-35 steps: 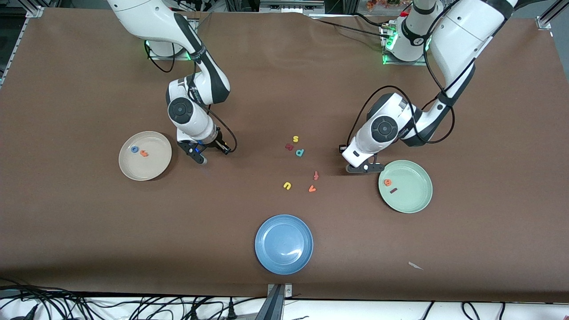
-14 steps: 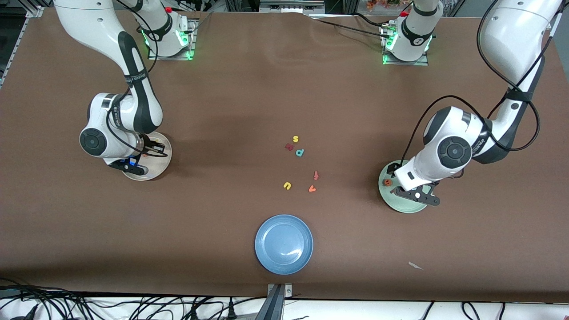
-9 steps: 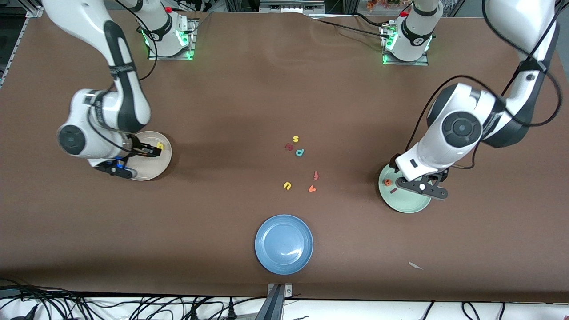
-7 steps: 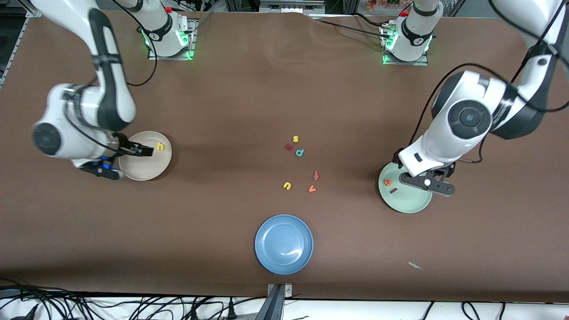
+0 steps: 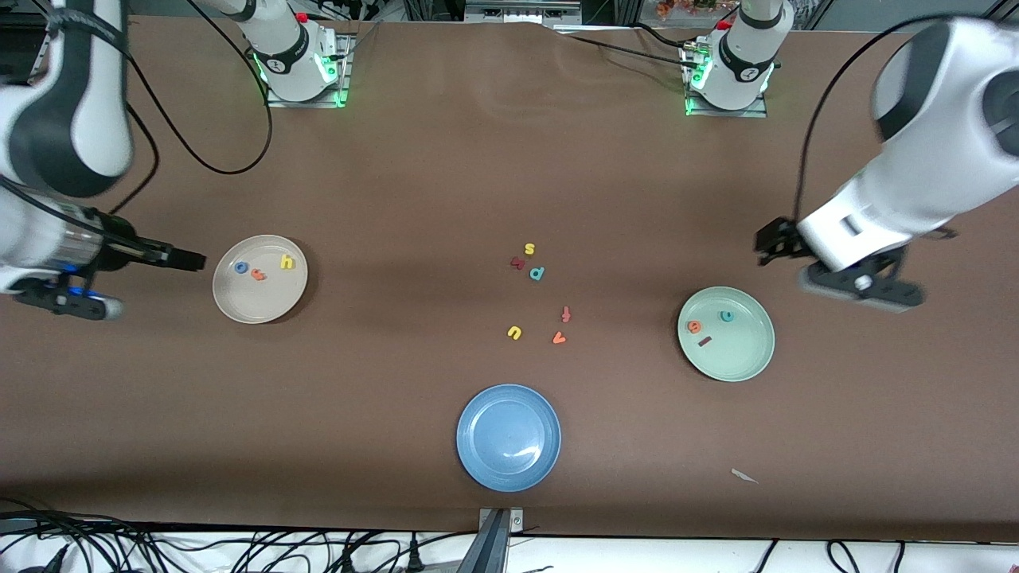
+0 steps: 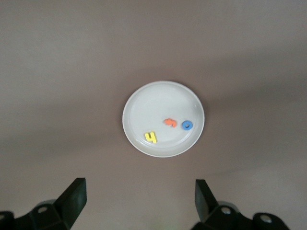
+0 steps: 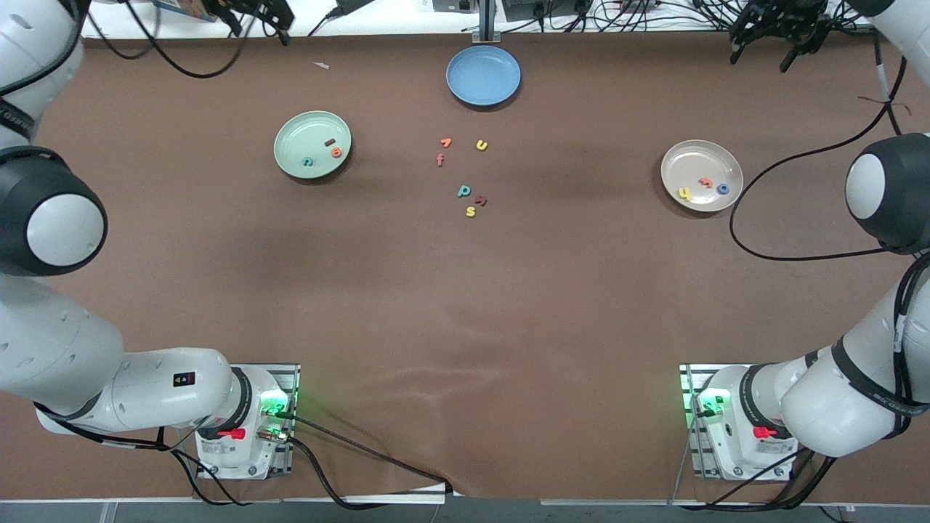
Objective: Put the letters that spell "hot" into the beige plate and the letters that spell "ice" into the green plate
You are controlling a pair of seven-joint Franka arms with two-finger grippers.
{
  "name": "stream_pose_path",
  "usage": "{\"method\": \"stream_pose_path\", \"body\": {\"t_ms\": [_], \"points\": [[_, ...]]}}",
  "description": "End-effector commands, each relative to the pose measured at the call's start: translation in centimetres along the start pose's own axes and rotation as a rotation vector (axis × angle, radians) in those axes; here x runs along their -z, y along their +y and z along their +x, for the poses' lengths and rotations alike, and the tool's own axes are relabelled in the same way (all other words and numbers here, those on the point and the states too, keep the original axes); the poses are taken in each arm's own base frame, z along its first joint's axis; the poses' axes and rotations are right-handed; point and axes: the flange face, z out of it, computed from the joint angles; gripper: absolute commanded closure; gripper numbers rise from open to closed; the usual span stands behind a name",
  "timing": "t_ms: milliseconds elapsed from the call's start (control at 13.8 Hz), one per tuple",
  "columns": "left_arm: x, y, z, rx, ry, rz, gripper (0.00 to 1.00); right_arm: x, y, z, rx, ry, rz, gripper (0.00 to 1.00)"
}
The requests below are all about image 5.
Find beige brown plate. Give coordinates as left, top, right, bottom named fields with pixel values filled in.
left=213, top=235, right=309, bottom=325

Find light green plate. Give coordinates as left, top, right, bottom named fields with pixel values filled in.
left=677, top=286, right=775, bottom=383

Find orange flowers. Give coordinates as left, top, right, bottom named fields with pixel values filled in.
left=657, top=0, right=741, bottom=21

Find blue plate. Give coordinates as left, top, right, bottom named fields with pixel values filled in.
left=456, top=384, right=562, bottom=493

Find grey equipment box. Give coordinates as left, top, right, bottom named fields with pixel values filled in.
left=464, top=0, right=582, bottom=25

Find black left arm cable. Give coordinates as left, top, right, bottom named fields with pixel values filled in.
left=792, top=12, right=988, bottom=228

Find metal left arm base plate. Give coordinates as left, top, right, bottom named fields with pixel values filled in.
left=683, top=44, right=769, bottom=119

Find short black table cable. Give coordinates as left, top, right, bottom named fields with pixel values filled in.
left=633, top=22, right=701, bottom=49

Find long black table cable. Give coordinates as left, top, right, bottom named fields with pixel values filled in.
left=567, top=34, right=697, bottom=68

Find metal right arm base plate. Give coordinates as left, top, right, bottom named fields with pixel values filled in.
left=265, top=32, right=351, bottom=108

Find black floor cable tangle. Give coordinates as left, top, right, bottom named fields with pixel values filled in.
left=0, top=497, right=459, bottom=573

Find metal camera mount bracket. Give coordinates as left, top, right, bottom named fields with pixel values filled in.
left=458, top=507, right=526, bottom=573

